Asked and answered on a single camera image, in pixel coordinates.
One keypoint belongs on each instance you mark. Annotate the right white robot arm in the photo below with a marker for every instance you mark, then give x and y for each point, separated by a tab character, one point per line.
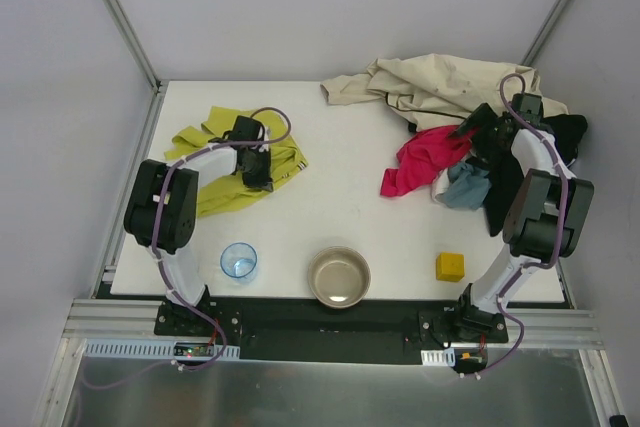
544	221

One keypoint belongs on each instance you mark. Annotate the yellow cube block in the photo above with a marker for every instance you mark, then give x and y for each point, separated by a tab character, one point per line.
450	267

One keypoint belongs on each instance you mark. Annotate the light blue cloth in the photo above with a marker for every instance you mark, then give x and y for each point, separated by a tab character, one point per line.
468	187

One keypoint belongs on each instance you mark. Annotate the right aluminium frame post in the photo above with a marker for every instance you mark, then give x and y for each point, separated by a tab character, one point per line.
545	31

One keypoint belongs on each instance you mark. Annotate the beige cloth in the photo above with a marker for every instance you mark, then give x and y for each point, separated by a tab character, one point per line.
431	90

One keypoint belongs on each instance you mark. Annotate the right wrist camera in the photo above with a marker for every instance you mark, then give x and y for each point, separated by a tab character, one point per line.
529	107

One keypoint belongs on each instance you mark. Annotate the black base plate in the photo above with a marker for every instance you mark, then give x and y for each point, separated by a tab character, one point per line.
393	332

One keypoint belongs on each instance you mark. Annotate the black cloth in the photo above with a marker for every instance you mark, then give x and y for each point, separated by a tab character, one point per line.
506	178

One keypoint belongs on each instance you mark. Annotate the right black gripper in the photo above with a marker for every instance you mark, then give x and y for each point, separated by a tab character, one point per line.
476	120

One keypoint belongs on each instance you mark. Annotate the white cloth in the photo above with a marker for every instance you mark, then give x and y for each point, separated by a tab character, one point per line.
439	186

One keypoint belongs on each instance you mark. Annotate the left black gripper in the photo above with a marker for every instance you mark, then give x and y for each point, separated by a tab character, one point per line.
257	179

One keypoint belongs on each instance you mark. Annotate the pink red cloth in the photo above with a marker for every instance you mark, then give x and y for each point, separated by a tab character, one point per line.
421	159

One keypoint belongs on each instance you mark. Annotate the beige ceramic bowl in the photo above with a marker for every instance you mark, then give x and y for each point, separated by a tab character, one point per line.
339	277

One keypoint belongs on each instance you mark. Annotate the left aluminium frame post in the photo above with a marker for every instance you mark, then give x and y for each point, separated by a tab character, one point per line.
133	43

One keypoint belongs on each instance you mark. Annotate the left white cable duct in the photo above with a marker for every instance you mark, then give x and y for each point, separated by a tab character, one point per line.
160	350

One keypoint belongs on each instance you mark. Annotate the right white cable duct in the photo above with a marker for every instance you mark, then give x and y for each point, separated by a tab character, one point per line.
438	358

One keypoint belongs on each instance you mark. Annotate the white cable duct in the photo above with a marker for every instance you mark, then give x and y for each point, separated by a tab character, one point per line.
438	358
160	350

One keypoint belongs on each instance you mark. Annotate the aluminium frame post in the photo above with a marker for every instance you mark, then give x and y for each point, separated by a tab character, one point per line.
133	43
545	31

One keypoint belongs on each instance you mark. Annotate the clear blue plastic cup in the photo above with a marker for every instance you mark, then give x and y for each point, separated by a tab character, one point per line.
239	261

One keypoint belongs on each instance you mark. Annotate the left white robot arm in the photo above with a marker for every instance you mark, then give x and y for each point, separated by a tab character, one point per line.
162	207

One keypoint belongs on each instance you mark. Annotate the yellow-green cloth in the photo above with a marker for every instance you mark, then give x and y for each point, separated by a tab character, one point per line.
228	193

